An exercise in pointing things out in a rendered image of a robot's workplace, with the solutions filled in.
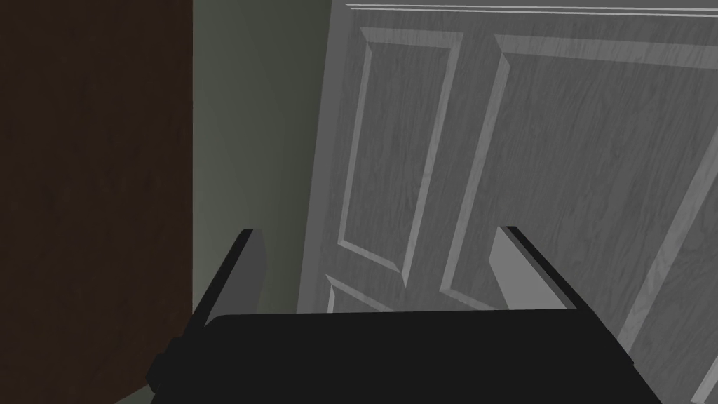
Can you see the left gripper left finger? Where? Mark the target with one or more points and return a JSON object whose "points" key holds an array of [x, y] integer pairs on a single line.
{"points": [[238, 280]]}

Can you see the grey panelled door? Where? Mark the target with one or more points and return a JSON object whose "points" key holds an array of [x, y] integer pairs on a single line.
{"points": [[561, 168]]}

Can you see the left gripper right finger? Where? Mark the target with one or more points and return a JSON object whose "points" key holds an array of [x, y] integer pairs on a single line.
{"points": [[527, 278]]}

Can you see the dark brown wooden cabinet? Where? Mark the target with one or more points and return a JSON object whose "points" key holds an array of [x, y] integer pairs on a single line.
{"points": [[95, 196]]}

